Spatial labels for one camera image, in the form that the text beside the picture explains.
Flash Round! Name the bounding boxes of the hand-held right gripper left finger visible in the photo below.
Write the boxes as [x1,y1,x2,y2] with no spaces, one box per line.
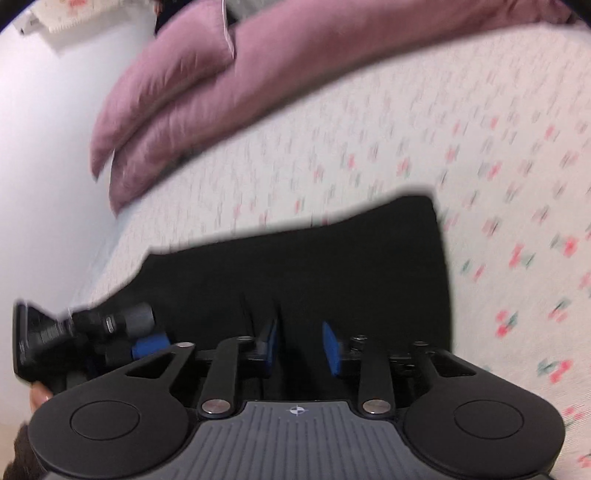
[121,318,280,419]

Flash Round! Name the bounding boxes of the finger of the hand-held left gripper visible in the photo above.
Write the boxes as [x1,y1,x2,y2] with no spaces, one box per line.
[104,336,171,366]

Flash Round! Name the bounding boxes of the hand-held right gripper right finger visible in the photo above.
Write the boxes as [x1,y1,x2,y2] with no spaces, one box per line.
[321,321,477,417]

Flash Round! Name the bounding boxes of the black pants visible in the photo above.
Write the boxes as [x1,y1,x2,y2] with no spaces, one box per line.
[69,195,455,402]

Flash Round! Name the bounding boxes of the person's left hand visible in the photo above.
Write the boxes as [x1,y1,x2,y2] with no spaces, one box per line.
[29,384,54,412]

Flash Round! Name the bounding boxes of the floral white bed sheet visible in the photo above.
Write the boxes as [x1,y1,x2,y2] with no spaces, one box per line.
[76,21,591,480]

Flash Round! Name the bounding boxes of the small pink pillow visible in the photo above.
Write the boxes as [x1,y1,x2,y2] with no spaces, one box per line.
[89,1,237,182]

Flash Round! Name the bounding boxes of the long pink pillow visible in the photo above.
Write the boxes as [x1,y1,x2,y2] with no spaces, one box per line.
[107,0,580,214]

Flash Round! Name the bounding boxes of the white floral lace cloth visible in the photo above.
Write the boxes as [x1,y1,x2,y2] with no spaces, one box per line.
[19,0,154,37]

